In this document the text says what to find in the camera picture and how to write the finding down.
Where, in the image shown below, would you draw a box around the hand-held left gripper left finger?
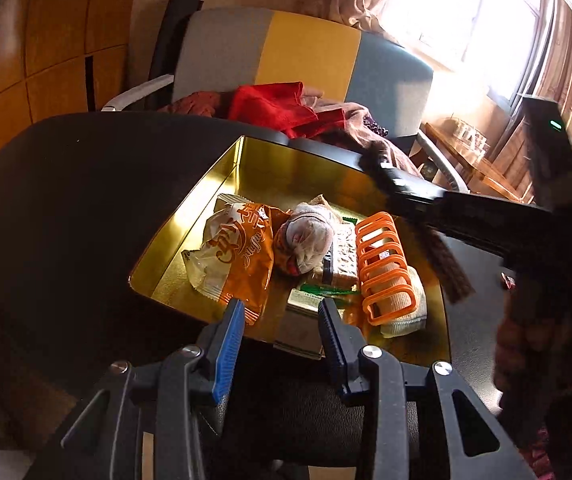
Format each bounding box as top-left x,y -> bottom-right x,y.
26,298 -> 245,480

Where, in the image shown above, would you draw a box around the orange snack packet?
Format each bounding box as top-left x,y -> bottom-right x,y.
182,195 -> 287,326

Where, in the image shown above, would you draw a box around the wooden side table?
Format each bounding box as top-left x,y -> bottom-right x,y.
423,122 -> 537,206

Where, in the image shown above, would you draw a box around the cream knitted sock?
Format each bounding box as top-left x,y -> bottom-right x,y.
366,265 -> 429,338

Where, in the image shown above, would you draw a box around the pink cloth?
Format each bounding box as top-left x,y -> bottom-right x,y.
311,100 -> 421,176

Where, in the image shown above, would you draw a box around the small green gold box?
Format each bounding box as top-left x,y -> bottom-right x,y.
273,287 -> 347,361

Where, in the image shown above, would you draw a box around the clear organiser with jars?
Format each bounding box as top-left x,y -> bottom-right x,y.
446,117 -> 489,153

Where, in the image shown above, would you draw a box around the person's right hand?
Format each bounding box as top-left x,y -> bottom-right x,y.
493,280 -> 572,406

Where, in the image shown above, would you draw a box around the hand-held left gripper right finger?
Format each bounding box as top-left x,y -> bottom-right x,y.
317,299 -> 539,480

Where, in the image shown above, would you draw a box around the red tin box gold inside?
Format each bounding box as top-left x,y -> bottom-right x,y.
128,135 -> 453,367

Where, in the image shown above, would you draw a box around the beige pink sock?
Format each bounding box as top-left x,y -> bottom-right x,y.
273,200 -> 339,278

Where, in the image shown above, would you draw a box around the clear biscuit packet green ends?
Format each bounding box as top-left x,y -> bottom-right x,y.
301,217 -> 363,295

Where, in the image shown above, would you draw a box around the blue yellow grey armchair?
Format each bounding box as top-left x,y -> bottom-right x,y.
100,0 -> 469,196

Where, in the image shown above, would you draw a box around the window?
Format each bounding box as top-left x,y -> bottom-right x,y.
381,0 -> 542,101

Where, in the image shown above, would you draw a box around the orange plastic rack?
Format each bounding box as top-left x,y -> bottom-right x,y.
355,212 -> 417,328

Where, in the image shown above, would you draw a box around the red cloth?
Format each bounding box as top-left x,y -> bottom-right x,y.
228,81 -> 319,138

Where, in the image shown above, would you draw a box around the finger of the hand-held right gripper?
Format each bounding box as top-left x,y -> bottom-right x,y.
391,196 -> 442,228
361,154 -> 447,206

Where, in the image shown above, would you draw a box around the wooden panel wardrobe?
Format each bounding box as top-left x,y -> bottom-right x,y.
0,0 -> 141,171

